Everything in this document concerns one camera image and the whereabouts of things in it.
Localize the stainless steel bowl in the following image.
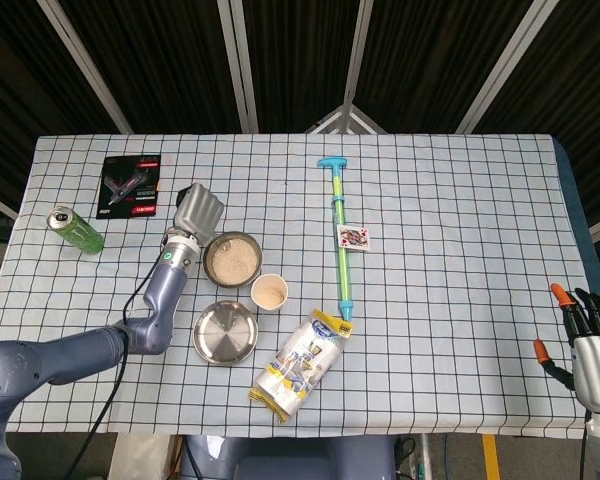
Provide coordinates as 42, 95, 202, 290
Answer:
202, 230, 264, 288

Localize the white partition foot bracket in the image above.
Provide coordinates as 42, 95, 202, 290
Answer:
304, 103, 389, 135

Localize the white rice heap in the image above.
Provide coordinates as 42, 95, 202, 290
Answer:
207, 237, 260, 284

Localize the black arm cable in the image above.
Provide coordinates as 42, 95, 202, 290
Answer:
85, 259, 162, 480

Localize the stainless steel plate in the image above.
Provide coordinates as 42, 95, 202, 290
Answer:
192, 299, 260, 366

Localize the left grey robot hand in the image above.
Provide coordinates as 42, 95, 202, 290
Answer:
173, 182, 226, 241

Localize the playing card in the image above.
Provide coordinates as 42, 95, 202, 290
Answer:
335, 224, 371, 253

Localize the white paper cup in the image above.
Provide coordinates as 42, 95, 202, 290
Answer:
250, 273, 288, 313

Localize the checkered light blue tablecloth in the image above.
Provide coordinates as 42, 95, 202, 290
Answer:
0, 132, 600, 440

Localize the white partition post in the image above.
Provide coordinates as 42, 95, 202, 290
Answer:
454, 0, 564, 135
342, 0, 376, 109
217, 0, 259, 134
37, 0, 134, 135

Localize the pack of white rolls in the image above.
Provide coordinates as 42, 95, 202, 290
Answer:
248, 308, 355, 425

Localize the black red product card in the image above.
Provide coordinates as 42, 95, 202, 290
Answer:
95, 154, 161, 220

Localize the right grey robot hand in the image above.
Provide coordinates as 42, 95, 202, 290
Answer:
532, 283, 600, 414

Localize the green blue toy water pump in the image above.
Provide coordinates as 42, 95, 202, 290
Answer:
316, 157, 355, 321

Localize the green drink can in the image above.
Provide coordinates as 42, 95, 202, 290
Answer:
47, 205, 106, 256

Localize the white plastic bag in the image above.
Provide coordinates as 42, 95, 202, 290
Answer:
110, 433, 175, 480

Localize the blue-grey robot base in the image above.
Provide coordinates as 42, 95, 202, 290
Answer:
179, 433, 399, 480

